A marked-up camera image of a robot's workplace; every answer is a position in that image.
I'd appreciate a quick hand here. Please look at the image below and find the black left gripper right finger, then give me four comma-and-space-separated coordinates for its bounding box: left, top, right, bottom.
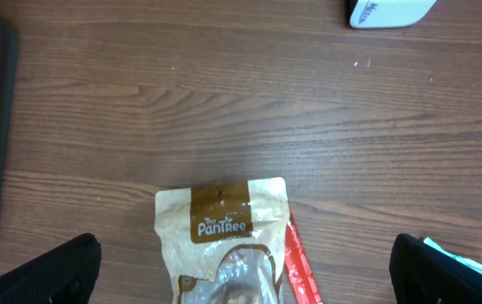
389, 233, 482, 304

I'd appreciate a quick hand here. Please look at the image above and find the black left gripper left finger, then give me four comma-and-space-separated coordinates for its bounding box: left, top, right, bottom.
0, 233, 101, 304

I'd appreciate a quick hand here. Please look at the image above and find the teal wipes packet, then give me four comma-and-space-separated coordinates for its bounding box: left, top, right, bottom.
422, 237, 482, 274

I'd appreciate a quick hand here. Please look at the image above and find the red stick sachet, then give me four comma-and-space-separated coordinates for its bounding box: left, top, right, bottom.
284, 214, 322, 304

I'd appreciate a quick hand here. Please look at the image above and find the brown snack pouch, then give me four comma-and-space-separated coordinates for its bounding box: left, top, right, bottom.
154, 177, 290, 304

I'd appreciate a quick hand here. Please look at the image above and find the white barcode scanner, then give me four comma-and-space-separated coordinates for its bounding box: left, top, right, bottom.
349, 0, 436, 29

